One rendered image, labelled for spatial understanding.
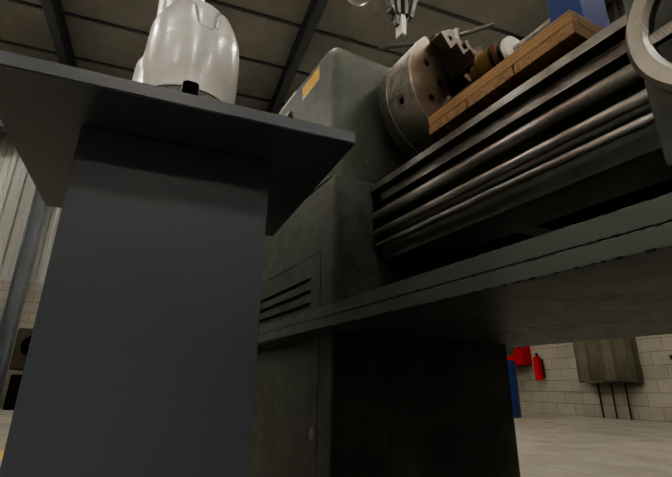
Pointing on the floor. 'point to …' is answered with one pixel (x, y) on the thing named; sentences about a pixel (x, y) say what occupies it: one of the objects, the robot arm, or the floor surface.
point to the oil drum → (514, 389)
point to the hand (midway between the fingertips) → (400, 27)
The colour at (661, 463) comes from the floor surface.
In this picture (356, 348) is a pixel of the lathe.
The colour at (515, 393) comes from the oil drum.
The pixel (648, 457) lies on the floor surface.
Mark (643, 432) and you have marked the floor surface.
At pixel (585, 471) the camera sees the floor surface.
